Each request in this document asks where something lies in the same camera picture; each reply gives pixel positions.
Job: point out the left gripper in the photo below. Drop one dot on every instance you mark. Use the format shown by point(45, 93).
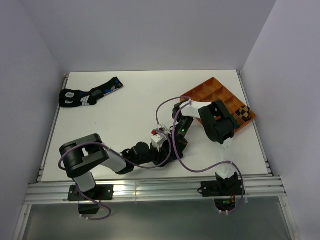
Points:
point(160, 156)

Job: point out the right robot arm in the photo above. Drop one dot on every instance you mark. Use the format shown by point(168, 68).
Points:
point(219, 126)

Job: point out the aluminium rail frame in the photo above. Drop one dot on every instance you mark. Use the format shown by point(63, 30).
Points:
point(152, 204)

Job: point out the black sport sock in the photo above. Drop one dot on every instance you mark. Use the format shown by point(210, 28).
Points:
point(69, 98)

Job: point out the orange compartment tray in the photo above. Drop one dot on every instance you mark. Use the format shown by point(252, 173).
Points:
point(212, 90)

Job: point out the rolled argyle sock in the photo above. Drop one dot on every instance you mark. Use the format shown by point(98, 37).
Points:
point(244, 112)

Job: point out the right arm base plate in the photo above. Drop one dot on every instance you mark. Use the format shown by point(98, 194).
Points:
point(223, 188)

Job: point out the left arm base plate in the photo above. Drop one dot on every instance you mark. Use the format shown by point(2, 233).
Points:
point(101, 192)

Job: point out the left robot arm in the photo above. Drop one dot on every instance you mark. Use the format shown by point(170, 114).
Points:
point(80, 156)

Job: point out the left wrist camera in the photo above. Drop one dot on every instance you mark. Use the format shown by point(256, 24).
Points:
point(158, 137)

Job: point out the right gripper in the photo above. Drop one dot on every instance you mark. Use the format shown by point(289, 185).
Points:
point(180, 144)

